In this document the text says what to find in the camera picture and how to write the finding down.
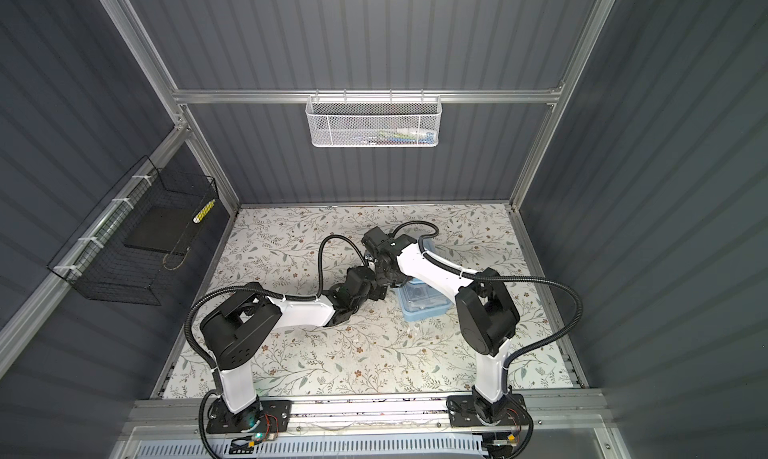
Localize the white perforated front panel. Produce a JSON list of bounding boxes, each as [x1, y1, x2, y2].
[[134, 434, 490, 459]]

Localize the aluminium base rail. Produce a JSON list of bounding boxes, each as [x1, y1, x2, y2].
[[120, 389, 615, 440]]

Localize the black wire basket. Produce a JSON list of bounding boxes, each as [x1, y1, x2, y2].
[[48, 158, 218, 306]]

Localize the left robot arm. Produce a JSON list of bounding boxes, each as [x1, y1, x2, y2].
[[195, 266, 387, 440]]

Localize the white wire mesh basket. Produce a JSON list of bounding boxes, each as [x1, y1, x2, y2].
[[305, 98, 443, 148]]

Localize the yellow green marker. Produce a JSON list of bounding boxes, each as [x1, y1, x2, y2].
[[192, 199, 216, 224]]

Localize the light blue plastic toolbox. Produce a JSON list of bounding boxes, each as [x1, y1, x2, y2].
[[393, 278, 453, 323]]

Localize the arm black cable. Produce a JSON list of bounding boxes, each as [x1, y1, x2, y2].
[[389, 220, 584, 370], [183, 233, 368, 459]]

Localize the items in white basket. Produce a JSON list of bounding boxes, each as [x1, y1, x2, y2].
[[357, 127, 438, 146]]

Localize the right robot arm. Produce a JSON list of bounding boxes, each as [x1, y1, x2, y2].
[[362, 227, 520, 425]]

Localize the black pad in basket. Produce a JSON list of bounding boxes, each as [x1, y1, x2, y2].
[[123, 206, 203, 255]]

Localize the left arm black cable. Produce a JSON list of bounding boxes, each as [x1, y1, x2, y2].
[[183, 233, 368, 459]]

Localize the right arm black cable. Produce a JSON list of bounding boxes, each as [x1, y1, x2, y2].
[[389, 220, 584, 370]]

